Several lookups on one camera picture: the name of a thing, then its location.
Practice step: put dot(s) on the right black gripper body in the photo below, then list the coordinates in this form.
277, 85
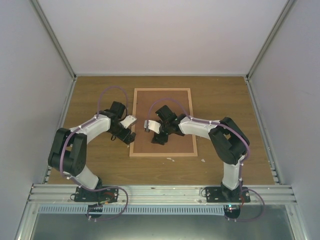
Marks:
165, 128

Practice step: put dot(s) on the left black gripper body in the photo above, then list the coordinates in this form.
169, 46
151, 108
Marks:
119, 134

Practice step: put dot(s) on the brown frame backing board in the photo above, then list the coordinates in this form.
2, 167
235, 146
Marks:
155, 109

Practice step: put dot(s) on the light wooden picture frame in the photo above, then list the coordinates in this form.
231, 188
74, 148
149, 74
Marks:
145, 102

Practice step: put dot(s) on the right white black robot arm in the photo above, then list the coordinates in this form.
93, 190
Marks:
229, 142

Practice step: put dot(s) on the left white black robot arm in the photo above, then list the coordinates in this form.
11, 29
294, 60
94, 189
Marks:
68, 153

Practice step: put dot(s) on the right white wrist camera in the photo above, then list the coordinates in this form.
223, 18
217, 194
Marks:
151, 125

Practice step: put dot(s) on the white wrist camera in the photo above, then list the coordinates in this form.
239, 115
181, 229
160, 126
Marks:
151, 125
128, 121

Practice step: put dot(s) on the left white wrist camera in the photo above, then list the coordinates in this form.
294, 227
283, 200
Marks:
128, 121

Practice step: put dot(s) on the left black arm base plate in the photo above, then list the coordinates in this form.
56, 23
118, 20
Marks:
109, 195

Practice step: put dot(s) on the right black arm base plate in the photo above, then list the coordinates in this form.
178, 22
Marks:
221, 194

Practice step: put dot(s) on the slotted grey cable duct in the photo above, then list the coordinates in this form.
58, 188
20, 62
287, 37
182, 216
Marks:
217, 210

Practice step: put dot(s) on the aluminium front mounting rail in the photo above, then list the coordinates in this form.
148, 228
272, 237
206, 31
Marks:
165, 194

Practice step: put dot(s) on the left aluminium corner post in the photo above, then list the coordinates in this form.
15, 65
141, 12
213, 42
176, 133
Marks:
48, 28

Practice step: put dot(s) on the aluminium corner post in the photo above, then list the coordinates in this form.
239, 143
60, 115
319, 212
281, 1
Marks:
48, 28
270, 37

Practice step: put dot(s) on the right aluminium corner post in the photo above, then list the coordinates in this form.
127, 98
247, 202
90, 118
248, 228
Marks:
270, 37

